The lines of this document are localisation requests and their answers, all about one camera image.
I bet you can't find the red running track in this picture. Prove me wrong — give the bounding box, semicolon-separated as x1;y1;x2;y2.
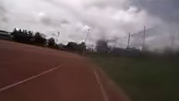
0;38;161;101

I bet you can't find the tall mesh fence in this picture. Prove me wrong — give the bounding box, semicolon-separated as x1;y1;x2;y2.
105;19;179;64

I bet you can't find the row of dark trees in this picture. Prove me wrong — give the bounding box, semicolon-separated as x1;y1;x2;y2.
9;26;88;54

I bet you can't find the green grass field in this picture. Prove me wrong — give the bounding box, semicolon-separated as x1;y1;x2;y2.
78;49;179;101

